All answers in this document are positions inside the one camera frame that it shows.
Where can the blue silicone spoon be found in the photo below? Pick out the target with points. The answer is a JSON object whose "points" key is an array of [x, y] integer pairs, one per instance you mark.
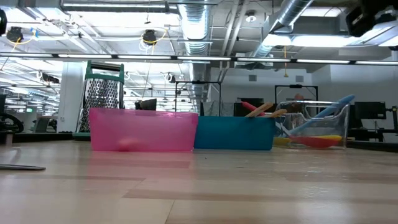
{"points": [[335, 105]]}

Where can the yellow silicone spatula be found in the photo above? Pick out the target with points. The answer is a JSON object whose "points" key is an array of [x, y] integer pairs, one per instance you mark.
{"points": [[281, 141]]}

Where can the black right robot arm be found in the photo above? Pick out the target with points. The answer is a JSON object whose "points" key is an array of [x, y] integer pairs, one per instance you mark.
{"points": [[382, 7]]}

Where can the black ceiling device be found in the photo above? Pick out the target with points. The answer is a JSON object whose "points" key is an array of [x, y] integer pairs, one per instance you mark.
{"points": [[149, 36], [14, 34]]}

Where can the wide black monitor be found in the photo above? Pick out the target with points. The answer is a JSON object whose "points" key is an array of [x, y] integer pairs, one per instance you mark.
{"points": [[370, 110]]}

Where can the person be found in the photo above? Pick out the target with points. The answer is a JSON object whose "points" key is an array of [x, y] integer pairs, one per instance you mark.
{"points": [[299, 97]]}

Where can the clear plastic bin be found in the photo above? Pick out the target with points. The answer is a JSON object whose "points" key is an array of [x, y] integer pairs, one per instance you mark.
{"points": [[342, 124]]}

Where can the teal-framed metal box grater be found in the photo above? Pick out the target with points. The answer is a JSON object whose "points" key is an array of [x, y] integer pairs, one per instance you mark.
{"points": [[102, 93]]}

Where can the blue-white patterned knife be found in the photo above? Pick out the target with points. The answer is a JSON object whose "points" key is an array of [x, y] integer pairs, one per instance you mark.
{"points": [[21, 167]]}

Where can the dark monitor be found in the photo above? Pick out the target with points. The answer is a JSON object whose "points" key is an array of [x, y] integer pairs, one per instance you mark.
{"points": [[237, 109]]}

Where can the small black monitor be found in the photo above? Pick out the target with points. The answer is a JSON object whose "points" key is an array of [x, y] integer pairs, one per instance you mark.
{"points": [[146, 105]]}

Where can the blue plastic bin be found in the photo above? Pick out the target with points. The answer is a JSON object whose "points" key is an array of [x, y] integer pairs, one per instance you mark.
{"points": [[233, 133]]}

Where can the pink translucent plastic bin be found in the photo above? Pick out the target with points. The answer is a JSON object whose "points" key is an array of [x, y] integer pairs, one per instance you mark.
{"points": [[155, 130]]}

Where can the black stand frame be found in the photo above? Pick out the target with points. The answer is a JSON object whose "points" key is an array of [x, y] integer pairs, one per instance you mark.
{"points": [[295, 86], [199, 82]]}

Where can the silver air duct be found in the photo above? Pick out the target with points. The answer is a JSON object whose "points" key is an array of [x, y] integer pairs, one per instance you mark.
{"points": [[196, 25]]}

